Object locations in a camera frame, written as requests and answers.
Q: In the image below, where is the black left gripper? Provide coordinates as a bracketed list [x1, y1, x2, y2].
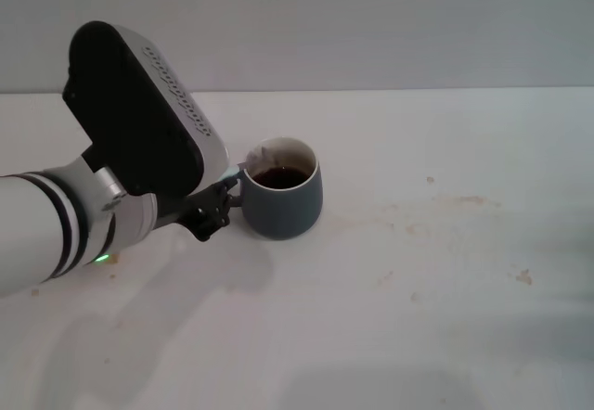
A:
[156, 179, 243, 243]

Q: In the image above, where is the grey ceramic coffee cup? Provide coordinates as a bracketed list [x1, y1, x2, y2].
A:
[226, 135, 324, 241]

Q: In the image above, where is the spoon with light blue handle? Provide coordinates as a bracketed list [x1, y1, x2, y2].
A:
[221, 142, 282, 184]

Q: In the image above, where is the black and white wrist camera box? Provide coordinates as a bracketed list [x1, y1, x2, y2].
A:
[61, 20, 230, 199]

